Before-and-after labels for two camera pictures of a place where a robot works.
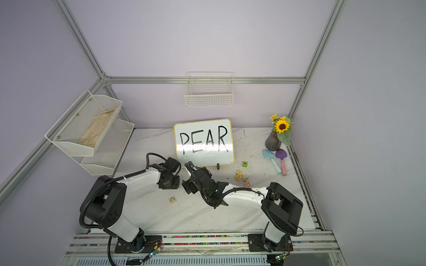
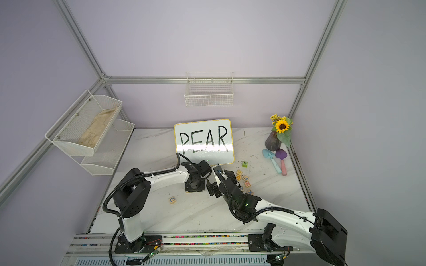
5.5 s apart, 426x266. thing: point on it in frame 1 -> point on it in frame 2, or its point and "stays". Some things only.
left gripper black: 177,179 -> 188,189
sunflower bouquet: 282,126 stays
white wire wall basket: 209,89 stays
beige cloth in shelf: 100,124 stays
